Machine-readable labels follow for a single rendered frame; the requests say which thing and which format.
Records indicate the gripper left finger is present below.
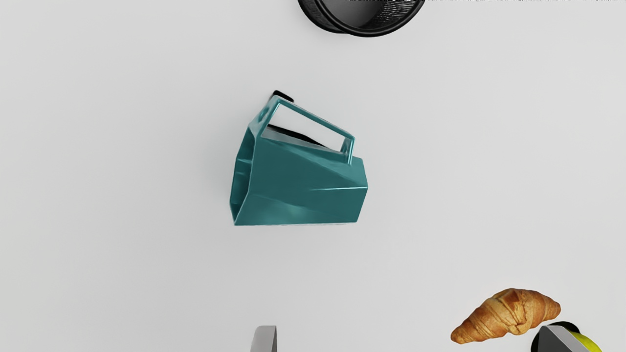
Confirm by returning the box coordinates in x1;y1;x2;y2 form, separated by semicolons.
250;325;278;352

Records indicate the teal faceted mug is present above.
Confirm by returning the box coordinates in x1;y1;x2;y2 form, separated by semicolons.
229;94;369;227

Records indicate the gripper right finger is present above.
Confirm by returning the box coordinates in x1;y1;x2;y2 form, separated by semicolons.
537;325;581;352

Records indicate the yellow-green round fruit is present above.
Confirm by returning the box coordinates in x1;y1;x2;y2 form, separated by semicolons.
567;331;603;352

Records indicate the black mesh pen holder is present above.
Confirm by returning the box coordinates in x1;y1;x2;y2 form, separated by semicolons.
297;0;427;38

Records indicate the golden brown croissant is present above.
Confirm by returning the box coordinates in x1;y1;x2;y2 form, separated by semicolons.
450;288;562;345

